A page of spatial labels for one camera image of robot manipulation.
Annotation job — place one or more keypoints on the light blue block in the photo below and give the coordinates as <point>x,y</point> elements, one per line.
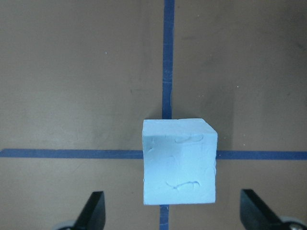
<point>179,159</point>

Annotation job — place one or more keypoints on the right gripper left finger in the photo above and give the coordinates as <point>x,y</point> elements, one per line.
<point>93,214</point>

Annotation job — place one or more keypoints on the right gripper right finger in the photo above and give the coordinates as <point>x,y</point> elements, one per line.
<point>255,214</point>

